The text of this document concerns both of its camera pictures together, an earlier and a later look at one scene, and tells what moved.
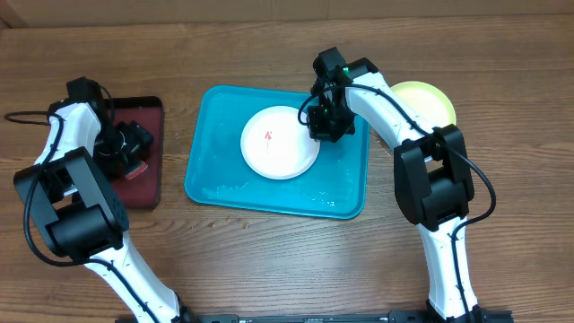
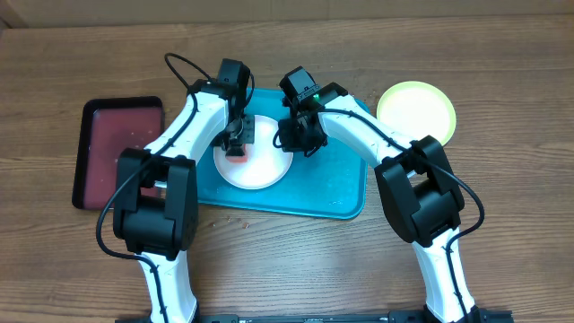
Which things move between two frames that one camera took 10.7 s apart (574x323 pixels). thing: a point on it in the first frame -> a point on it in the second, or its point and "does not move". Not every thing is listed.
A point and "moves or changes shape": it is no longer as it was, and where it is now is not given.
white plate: x=277 y=145 moves or changes shape
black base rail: x=392 y=317 does not move
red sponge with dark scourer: x=141 y=167 moves or changes shape
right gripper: x=322 y=133 -> x=294 y=146
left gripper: x=135 y=135 -> x=246 y=136
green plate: x=428 y=100 does not move
